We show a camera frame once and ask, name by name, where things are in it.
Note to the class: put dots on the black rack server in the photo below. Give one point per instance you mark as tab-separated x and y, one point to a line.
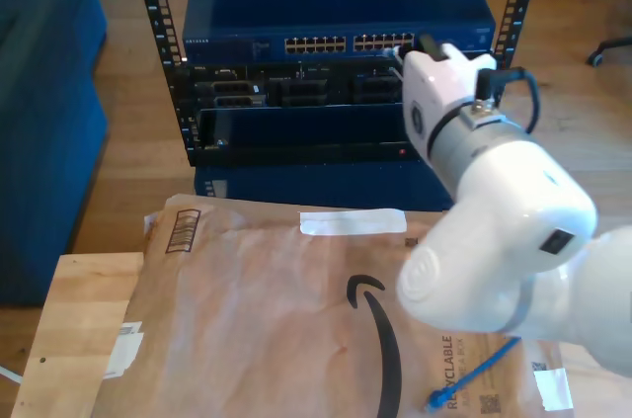
340	87

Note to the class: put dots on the black rack shelf tray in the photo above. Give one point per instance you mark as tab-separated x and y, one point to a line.
296	155

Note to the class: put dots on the long white tape strip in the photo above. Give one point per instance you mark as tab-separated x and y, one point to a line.
345	221

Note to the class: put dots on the black office chair base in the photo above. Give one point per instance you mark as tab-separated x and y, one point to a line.
596	59

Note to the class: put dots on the brown paper mailer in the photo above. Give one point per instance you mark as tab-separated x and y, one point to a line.
247	314

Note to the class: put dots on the short white tape piece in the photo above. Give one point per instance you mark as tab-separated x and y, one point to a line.
555	388

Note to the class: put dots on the blue sofa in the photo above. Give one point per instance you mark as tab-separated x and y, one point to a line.
44	141

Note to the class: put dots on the white shipping label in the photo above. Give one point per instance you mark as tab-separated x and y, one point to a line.
123	349

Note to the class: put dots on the black open rack frame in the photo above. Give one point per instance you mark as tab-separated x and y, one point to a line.
154	18

